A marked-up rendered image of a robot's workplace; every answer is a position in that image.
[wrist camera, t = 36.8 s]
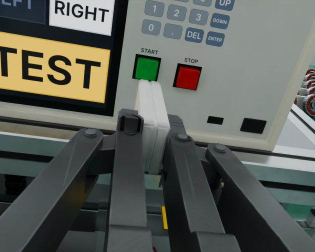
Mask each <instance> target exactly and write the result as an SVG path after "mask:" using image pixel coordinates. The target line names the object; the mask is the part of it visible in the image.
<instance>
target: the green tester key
mask: <svg viewBox="0 0 315 252"><path fill-rule="evenodd" d="M158 64H159V62H158V60H155V59H149V58H143V57H139V58H138V60H137V66H136V72H135V78H136V79H142V80H148V81H155V80H156V75H157V69H158Z"/></svg>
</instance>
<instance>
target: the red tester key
mask: <svg viewBox="0 0 315 252"><path fill-rule="evenodd" d="M199 74H200V71H199V69H196V68H190V67H184V66H180V67H179V71H178V76H177V80H176V86H177V87H180V88H186V89H192V90H195V89H196V86H197V82H198V78H199Z"/></svg>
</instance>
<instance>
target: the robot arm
mask: <svg viewBox="0 0 315 252"><path fill-rule="evenodd" d="M162 167H163V168H162ZM161 169H162V173H161ZM145 172H148V173H149V174H156V175H158V174H159V173H161V177H160V181H159V186H158V187H159V188H160V187H161V185H162V189H163V197H164V205H165V213H166V221H167V229H168V236H169V244H170V252H315V242H314V241H313V239H312V238H311V237H310V236H309V235H308V234H307V233H306V232H305V231H304V230H303V229H302V227H301V226H300V225H299V224H298V223H297V222H296V221H295V220H294V219H293V218H292V217H291V215H290V214H289V213H288V212H287V211H286V210H285V209H284V208H283V207H282V206H281V204H280V203H279V202H278V201H277V200H276V199H275V198H274V197H273V196H272V195H271V194H270V192H269V191H268V190H267V189H266V188H265V187H264V186H263V185H262V184H261V183H260V182H259V180H258V179H257V178H256V177H255V176H254V175H253V174H252V173H251V172H250V171H249V170H248V168H247V167H246V166H245V165H244V164H243V163H242V162H241V161H240V160H239V159H238V157H237V156H236V155H235V154H234V153H233V152H232V151H231V150H230V149H229V148H228V147H226V146H224V145H223V144H220V143H210V144H208V146H207V149H206V148H202V147H199V146H196V145H195V142H194V140H193V138H192V137H190V136H189V135H187V133H186V130H185V128H184V124H183V120H182V119H181V118H180V117H179V116H178V115H173V114H167V111H166V106H165V102H164V98H163V93H162V89H161V85H160V83H159V82H157V81H151V82H149V81H148V80H144V79H141V80H139V82H138V88H137V94H136V100H135V106H134V110H132V109H125V108H122V109H121V110H120V111H119V112H118V118H117V126H116V133H114V134H112V135H108V136H104V134H103V133H102V132H101V131H100V130H98V129H95V128H83V129H80V130H79V131H78V132H77V133H76V134H75V135H74V136H73V137H72V138H71V139H70V140H69V141H68V143H67V144H66V145H65V146H64V147H63V148H62V149H61V150H60V151H59V152H58V154H57V155H56V156H55V157H54V158H53V159H52V160H51V161H50V162H49V163H48V164H47V166H46V167H45V168H44V169H43V170H42V171H41V172H40V173H39V174H38V175H37V177H36V178H35V179H34V180H33V181H32V182H31V183H30V184H29V185H28V186H27V187H26V189H25V190H24V191H23V192H22V193H21V194H20V195H19V196H18V197H17V198H16V200H15V201H14V202H13V203H12V204H11V205H10V206H9V207H8V208H7V209H6V211H5V212H4V213H3V214H2V215H1V216H0V252H56V251H57V249H58V247H59V246H60V244H61V242H62V240H63V239H64V237H65V235H66V234H67V232H68V230H69V229H70V227H71V225H72V223H73V222H74V220H75V218H76V217H77V215H78V213H79V211H80V210H81V208H82V206H83V205H84V203H85V201H86V199H87V198H88V196H89V194H90V193H91V191H92V189H93V187H94V186H95V184H96V182H97V181H98V178H99V175H103V174H111V178H110V188H109V198H108V208H107V218H106V228H105V238H104V248H103V252H153V245H152V232H151V228H150V227H148V226H147V209H146V192H145V175H144V173H145ZM222 180H223V185H222Z"/></svg>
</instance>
